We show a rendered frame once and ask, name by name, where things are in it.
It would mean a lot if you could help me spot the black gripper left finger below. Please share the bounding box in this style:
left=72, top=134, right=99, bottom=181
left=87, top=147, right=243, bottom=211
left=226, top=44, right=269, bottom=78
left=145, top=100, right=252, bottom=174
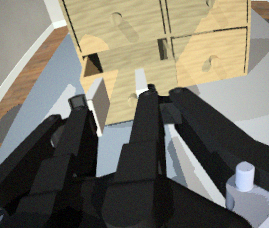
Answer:
left=0, top=77, right=110, bottom=228

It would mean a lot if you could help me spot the small wooden chest of drawers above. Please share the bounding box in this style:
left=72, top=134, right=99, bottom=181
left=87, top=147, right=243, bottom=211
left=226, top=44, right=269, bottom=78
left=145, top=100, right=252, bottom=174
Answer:
left=58, top=0, right=251, bottom=87

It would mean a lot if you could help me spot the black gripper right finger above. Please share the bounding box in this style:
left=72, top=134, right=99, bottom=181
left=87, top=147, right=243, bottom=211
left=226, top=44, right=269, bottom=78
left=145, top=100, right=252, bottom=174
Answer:
left=102, top=68, right=269, bottom=228

